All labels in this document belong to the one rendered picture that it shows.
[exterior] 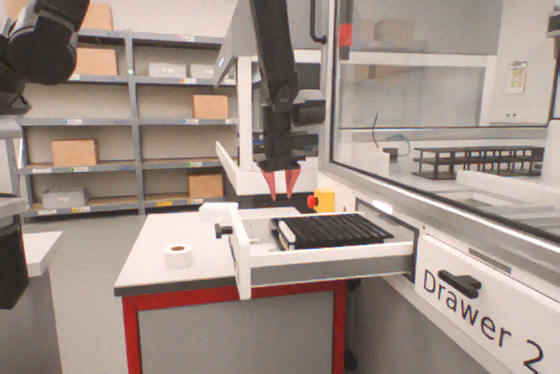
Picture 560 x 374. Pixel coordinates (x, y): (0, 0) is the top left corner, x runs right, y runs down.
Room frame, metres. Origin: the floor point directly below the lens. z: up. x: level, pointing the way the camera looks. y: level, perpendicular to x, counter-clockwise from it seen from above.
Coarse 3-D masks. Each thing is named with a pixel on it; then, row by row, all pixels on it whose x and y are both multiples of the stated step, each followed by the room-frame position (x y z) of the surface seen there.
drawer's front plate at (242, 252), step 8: (232, 208) 0.83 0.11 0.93; (232, 216) 0.76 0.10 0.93; (232, 224) 0.73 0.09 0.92; (240, 224) 0.70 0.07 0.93; (240, 232) 0.65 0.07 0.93; (232, 240) 0.74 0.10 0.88; (240, 240) 0.61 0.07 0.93; (248, 240) 0.61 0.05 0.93; (240, 248) 0.60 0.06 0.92; (248, 248) 0.60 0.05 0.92; (240, 256) 0.60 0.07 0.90; (248, 256) 0.60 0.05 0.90; (232, 264) 0.76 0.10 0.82; (240, 264) 0.60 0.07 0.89; (248, 264) 0.60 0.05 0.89; (240, 272) 0.60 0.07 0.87; (248, 272) 0.60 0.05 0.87; (240, 280) 0.60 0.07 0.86; (248, 280) 0.60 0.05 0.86; (240, 288) 0.60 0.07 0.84; (248, 288) 0.60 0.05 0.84; (240, 296) 0.61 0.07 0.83; (248, 296) 0.60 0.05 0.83
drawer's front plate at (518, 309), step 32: (448, 256) 0.56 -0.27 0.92; (416, 288) 0.63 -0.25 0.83; (448, 288) 0.55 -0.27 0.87; (480, 288) 0.49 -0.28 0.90; (512, 288) 0.44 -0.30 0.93; (480, 320) 0.48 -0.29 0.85; (512, 320) 0.43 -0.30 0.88; (544, 320) 0.39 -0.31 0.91; (512, 352) 0.43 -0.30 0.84; (544, 352) 0.39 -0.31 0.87
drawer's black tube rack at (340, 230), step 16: (288, 224) 0.80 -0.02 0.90; (304, 224) 0.80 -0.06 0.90; (320, 224) 0.80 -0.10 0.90; (336, 224) 0.80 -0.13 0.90; (352, 224) 0.80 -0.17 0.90; (368, 224) 0.80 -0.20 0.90; (304, 240) 0.69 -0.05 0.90; (320, 240) 0.69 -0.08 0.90; (336, 240) 0.70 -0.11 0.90; (352, 240) 0.70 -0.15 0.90; (368, 240) 0.77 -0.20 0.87
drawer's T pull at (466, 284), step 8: (440, 272) 0.52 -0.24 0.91; (448, 272) 0.51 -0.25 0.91; (448, 280) 0.50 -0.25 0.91; (456, 280) 0.49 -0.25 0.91; (464, 280) 0.49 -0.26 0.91; (472, 280) 0.49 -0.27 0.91; (456, 288) 0.48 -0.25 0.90; (464, 288) 0.47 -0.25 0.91; (472, 288) 0.46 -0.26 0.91; (472, 296) 0.46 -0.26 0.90
